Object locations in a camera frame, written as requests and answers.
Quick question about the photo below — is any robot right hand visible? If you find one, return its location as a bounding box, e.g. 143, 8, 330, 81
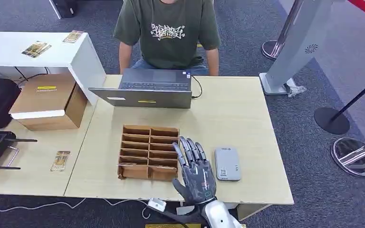
172, 136, 217, 205

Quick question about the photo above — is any small printed card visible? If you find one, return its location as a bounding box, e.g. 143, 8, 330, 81
62, 30, 84, 44

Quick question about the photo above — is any grey card reader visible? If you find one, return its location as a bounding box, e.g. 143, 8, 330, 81
214, 147, 242, 182

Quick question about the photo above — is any wooden card box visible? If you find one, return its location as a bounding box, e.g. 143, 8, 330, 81
117, 124, 181, 182

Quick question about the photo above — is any grey laptop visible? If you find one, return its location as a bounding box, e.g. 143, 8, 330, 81
88, 68, 193, 110

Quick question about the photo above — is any crumpled white plastic wrap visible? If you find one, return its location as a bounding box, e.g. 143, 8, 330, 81
285, 78, 307, 98

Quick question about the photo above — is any gold printed card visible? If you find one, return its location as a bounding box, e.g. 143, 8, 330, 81
49, 151, 71, 172

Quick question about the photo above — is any black stanchion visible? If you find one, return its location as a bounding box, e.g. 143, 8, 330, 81
314, 72, 365, 135

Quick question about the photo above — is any chrome stanchion with thin pole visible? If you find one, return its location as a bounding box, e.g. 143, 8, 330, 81
261, 0, 306, 61

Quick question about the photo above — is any person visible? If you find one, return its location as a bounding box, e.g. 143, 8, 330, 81
113, 0, 221, 77

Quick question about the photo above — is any chrome stanchion with wide base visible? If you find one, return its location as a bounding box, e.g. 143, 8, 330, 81
330, 136, 365, 178

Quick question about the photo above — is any brown cardboard box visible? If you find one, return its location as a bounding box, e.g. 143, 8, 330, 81
9, 73, 89, 132

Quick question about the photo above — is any grey gate pillar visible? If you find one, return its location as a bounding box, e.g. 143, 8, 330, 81
259, 0, 334, 96

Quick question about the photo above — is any white shelf table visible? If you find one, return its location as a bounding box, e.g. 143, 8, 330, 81
0, 31, 107, 106

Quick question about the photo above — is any printed cards stack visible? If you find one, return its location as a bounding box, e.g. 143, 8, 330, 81
21, 41, 52, 58

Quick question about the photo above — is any black box with white edge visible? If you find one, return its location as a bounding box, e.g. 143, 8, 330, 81
49, 0, 79, 20

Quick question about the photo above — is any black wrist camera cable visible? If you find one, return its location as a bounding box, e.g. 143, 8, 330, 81
156, 208, 206, 228

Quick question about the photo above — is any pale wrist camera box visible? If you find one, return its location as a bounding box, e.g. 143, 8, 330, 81
147, 198, 168, 212

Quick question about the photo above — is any black laptop cable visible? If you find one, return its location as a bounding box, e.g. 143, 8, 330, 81
191, 75, 203, 99

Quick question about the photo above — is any white cable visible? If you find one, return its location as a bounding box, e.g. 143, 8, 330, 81
0, 197, 152, 220

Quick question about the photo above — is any black cable under shelf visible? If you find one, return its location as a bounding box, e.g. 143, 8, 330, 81
14, 66, 49, 85

